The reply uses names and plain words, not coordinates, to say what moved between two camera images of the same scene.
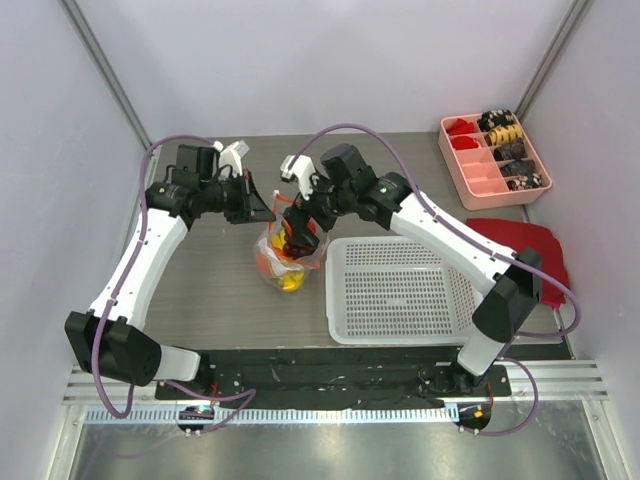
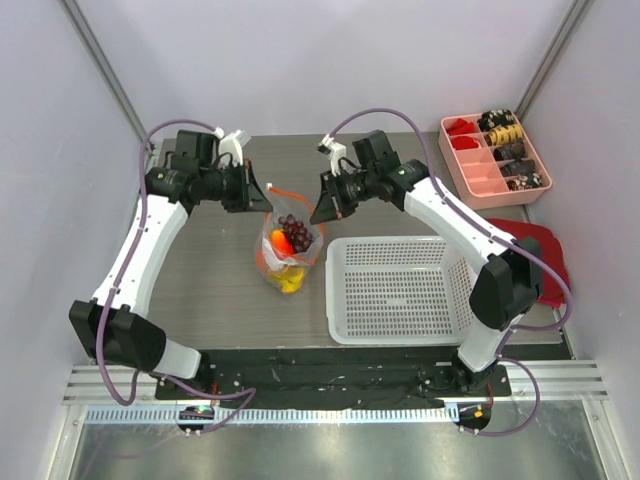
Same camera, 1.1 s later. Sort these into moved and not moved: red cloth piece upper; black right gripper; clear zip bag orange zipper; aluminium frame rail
Moved: black right gripper
Not moved: red cloth piece upper; clear zip bag orange zipper; aluminium frame rail
